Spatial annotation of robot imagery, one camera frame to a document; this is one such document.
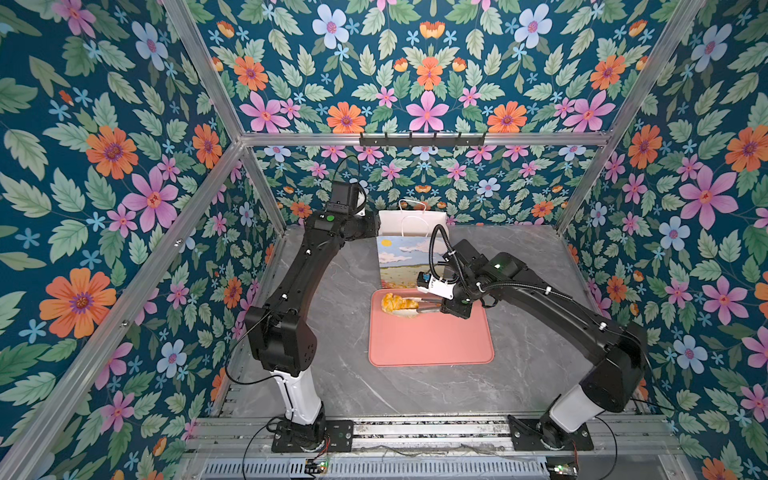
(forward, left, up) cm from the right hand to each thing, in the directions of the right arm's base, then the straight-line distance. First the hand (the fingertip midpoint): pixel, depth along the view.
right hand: (445, 298), depth 79 cm
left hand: (+19, +18, +13) cm, 29 cm away
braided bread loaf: (+2, +15, -5) cm, 16 cm away
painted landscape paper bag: (+15, +11, +8) cm, 20 cm away
